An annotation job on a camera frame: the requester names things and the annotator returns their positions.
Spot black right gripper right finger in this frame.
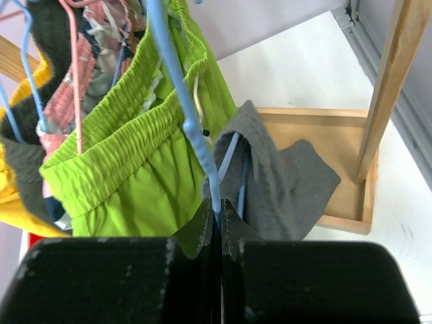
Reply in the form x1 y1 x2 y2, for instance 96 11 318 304
221 199 262 323

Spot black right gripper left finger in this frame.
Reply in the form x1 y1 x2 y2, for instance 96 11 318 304
175 198 221 323

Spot grey shorts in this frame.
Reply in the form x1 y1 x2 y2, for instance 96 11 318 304
213 101 340 240

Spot lime green shorts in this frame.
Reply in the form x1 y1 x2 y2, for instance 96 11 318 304
38 0 238 260

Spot blue hanger of grey shorts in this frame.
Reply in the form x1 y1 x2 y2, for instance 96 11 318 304
130 1 252 234

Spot pink hanger of green shorts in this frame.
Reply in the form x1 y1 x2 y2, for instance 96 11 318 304
59 0 83 155

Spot yellow shorts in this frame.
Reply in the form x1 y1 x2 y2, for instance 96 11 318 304
1 52 69 238

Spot blue hanger of patterned shorts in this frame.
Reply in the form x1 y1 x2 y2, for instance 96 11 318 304
107 18 134 87

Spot dark olive shorts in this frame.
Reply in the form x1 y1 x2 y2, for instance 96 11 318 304
0 0 85 230

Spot pink patterned shorts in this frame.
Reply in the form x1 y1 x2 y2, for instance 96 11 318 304
34 0 149 234

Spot blue hanger of olive shorts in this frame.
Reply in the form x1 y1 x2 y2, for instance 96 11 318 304
1 0 47 144

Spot wooden clothes rack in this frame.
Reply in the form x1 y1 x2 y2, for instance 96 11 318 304
1 1 431 240

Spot red plastic tray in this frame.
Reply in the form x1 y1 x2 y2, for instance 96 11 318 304
27 232 45 250

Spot grey aluminium frame post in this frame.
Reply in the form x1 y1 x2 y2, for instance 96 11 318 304
332 1 431 184

